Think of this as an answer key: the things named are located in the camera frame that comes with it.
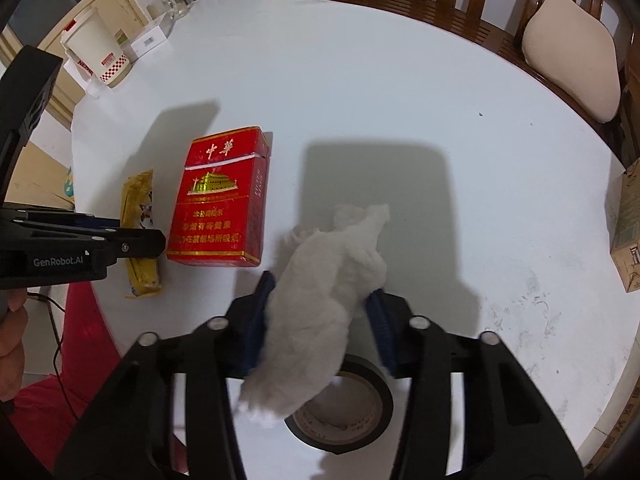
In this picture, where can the person's left hand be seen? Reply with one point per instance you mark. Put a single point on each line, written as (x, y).
(10, 350)

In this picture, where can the glass jar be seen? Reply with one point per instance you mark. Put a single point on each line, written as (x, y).
(175, 7)

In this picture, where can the brown cardboard tissue box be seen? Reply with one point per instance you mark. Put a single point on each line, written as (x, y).
(625, 230)

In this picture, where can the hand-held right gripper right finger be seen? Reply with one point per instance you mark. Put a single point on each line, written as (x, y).
(385, 340)

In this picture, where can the small white box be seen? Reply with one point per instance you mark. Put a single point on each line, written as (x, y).
(145, 37)

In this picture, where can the yellow snack packet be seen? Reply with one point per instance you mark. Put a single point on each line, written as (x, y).
(137, 200)

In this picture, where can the beige cushion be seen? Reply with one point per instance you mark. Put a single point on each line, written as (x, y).
(570, 55)

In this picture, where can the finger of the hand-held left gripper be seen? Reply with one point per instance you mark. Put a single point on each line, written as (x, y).
(140, 245)
(60, 221)

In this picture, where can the red cigarette pack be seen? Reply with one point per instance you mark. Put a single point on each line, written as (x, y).
(215, 210)

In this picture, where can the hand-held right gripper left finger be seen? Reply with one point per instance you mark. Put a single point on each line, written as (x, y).
(254, 330)

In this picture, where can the white tissue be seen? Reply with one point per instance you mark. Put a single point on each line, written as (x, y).
(310, 320)

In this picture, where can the white topped wooden table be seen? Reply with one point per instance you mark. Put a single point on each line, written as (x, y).
(400, 110)

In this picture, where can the black tape roll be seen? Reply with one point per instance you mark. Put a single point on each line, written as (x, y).
(382, 400)

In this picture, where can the white tumbler with red lid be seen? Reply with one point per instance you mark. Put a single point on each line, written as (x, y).
(95, 45)

